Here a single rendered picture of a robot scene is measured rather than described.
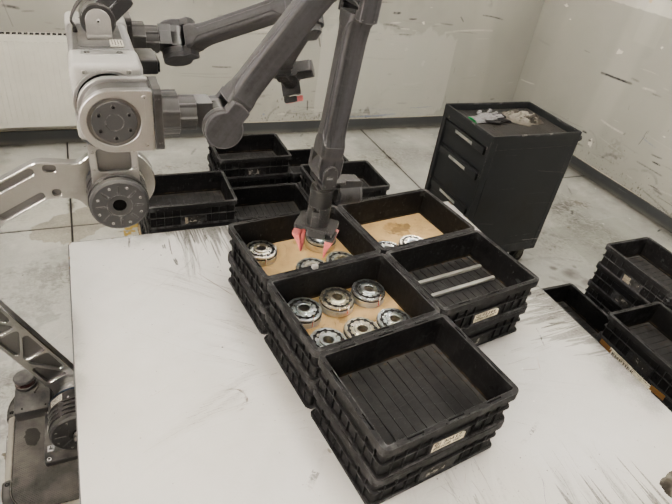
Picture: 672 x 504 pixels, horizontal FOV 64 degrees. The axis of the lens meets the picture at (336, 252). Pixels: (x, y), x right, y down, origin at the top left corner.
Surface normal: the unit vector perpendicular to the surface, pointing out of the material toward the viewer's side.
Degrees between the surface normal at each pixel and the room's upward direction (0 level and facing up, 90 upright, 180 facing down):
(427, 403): 0
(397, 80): 90
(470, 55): 90
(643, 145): 90
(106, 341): 0
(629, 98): 90
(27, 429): 0
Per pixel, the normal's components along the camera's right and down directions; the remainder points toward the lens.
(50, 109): 0.38, 0.58
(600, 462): 0.13, -0.81
